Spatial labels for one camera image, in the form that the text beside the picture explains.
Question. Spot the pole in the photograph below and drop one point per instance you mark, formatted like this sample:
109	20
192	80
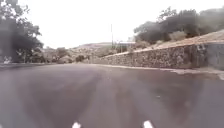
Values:
111	36

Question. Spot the grey asphalt road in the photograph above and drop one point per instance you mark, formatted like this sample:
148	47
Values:
100	96

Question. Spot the bushes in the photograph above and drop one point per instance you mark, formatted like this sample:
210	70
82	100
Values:
63	55

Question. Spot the robot's own part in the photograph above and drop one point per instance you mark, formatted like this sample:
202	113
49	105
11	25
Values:
148	125
76	125

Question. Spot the pale road verge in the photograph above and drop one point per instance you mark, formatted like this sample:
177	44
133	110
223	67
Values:
186	70

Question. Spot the trees on hillside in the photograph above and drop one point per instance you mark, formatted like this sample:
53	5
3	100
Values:
180	24

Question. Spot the dry grass slope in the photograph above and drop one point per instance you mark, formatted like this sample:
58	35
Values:
200	38

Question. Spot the group of trees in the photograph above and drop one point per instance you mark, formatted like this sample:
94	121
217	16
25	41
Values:
16	36

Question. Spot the rough stone retaining wall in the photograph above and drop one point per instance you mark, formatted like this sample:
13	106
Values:
160	57

